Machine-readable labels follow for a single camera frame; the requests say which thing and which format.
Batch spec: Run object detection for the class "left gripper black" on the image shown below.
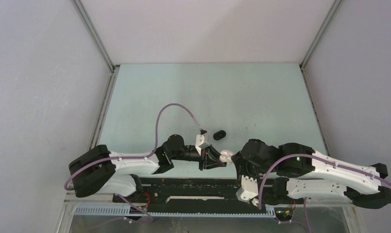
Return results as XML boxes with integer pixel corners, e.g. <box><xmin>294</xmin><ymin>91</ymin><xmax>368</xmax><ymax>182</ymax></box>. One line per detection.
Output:
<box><xmin>170</xmin><ymin>143</ymin><xmax>226</xmax><ymax>170</ymax></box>

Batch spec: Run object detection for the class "white square charging case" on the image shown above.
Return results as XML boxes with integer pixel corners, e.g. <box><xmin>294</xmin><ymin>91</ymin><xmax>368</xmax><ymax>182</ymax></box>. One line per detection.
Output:
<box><xmin>219</xmin><ymin>150</ymin><xmax>234</xmax><ymax>163</ymax></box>

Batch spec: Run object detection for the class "black oval charging case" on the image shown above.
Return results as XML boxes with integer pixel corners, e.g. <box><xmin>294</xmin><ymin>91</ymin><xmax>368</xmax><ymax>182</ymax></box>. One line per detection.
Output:
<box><xmin>213</xmin><ymin>130</ymin><xmax>227</xmax><ymax>141</ymax></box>

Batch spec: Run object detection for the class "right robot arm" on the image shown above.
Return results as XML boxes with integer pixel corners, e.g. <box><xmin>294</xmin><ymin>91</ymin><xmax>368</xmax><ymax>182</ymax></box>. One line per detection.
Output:
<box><xmin>195</xmin><ymin>139</ymin><xmax>391</xmax><ymax>209</ymax></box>

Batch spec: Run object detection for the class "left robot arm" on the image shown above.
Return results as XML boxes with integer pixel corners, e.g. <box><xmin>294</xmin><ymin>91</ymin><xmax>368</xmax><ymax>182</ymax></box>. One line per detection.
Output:
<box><xmin>69</xmin><ymin>133</ymin><xmax>232</xmax><ymax>202</ymax></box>

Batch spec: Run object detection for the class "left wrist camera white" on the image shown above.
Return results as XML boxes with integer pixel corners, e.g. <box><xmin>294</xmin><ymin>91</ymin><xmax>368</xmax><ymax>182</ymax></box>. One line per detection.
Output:
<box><xmin>195</xmin><ymin>133</ymin><xmax>211</xmax><ymax>156</ymax></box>

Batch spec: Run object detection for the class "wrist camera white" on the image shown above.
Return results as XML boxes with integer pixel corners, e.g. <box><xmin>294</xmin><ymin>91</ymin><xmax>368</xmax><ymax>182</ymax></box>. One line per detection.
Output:
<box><xmin>236</xmin><ymin>175</ymin><xmax>259</xmax><ymax>207</ymax></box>
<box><xmin>195</xmin><ymin>133</ymin><xmax>211</xmax><ymax>156</ymax></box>

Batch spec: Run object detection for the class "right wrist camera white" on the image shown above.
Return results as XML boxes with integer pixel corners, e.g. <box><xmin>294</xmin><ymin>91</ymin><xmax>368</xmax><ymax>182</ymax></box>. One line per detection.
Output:
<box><xmin>236</xmin><ymin>175</ymin><xmax>259</xmax><ymax>207</ymax></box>

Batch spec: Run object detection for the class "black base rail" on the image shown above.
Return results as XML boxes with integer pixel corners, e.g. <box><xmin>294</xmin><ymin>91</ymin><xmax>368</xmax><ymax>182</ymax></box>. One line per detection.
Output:
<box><xmin>125</xmin><ymin>178</ymin><xmax>303</xmax><ymax>216</ymax></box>

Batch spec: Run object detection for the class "blue-grey cable duct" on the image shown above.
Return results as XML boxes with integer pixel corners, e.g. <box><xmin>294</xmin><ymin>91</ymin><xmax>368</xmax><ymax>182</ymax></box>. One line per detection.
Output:
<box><xmin>74</xmin><ymin>205</ymin><xmax>278</xmax><ymax>218</ymax></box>

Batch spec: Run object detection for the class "left aluminium frame post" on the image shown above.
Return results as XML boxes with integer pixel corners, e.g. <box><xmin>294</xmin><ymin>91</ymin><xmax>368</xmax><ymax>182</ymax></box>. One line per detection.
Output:
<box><xmin>71</xmin><ymin>0</ymin><xmax>117</xmax><ymax>149</ymax></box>

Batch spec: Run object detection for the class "aluminium frame post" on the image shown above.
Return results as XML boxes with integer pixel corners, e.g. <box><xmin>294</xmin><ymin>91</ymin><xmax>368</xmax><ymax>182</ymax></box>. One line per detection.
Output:
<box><xmin>71</xmin><ymin>0</ymin><xmax>117</xmax><ymax>149</ymax></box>
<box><xmin>299</xmin><ymin>0</ymin><xmax>344</xmax><ymax>155</ymax></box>

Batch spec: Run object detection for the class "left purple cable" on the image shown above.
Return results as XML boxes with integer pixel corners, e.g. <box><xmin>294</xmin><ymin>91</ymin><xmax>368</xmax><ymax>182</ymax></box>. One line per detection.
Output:
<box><xmin>64</xmin><ymin>103</ymin><xmax>206</xmax><ymax>192</ymax></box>

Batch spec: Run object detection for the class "right aluminium frame post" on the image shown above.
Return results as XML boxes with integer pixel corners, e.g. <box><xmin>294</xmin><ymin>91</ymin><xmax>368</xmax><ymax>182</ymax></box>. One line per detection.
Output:
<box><xmin>299</xmin><ymin>0</ymin><xmax>344</xmax><ymax>155</ymax></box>

